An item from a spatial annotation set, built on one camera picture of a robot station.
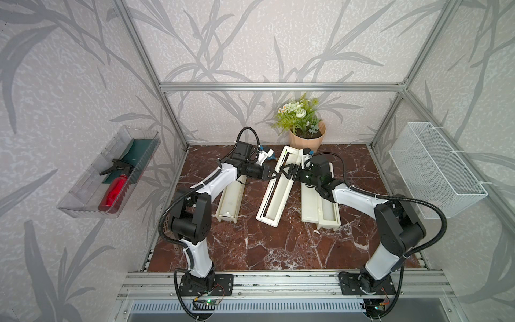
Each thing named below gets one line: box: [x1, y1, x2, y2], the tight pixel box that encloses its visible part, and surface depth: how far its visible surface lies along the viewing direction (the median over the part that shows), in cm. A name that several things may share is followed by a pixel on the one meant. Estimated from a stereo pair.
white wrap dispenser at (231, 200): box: [215, 174, 247, 224], surface depth 93 cm
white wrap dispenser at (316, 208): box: [301, 182, 341, 231], surface depth 87 cm
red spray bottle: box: [97, 173, 129, 214], surface depth 59 cm
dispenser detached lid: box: [255, 144, 302, 229], surface depth 85 cm
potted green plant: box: [272, 93, 326, 151], surface depth 103 cm
